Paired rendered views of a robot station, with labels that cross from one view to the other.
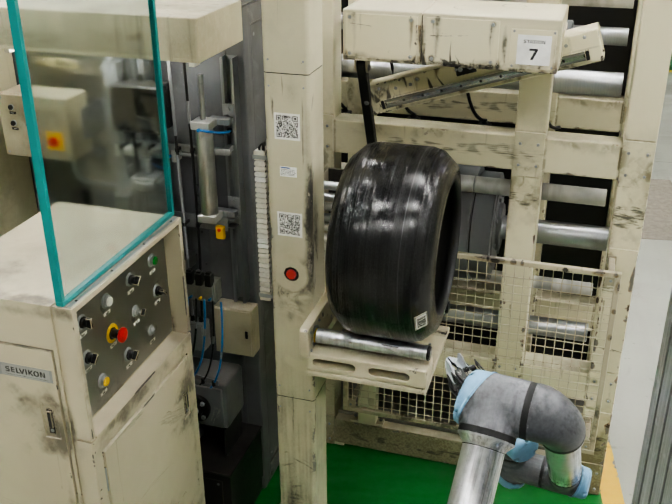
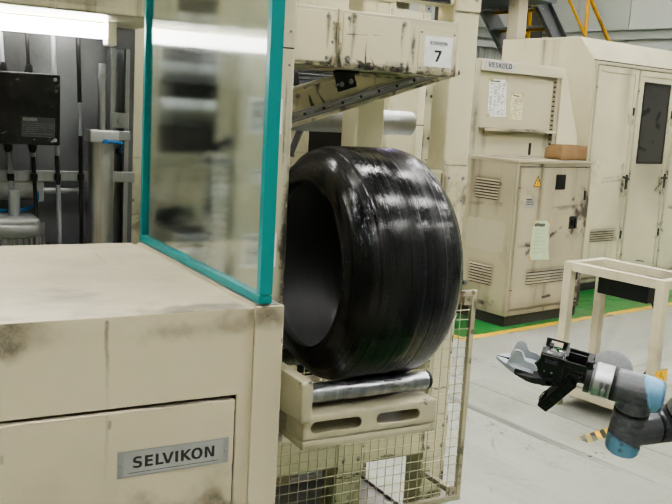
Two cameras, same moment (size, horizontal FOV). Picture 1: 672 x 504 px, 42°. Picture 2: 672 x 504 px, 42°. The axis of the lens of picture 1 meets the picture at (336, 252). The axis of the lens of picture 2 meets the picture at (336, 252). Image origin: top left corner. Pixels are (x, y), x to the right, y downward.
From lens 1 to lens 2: 1.77 m
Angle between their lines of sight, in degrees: 47
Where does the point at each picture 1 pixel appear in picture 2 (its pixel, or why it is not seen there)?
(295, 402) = not seen: outside the picture
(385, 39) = (301, 36)
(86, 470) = not seen: outside the picture
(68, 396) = (242, 482)
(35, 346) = (203, 396)
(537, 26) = (440, 28)
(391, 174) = (393, 163)
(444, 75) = (325, 91)
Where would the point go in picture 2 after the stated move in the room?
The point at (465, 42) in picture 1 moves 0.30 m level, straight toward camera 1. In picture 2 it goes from (379, 42) to (463, 39)
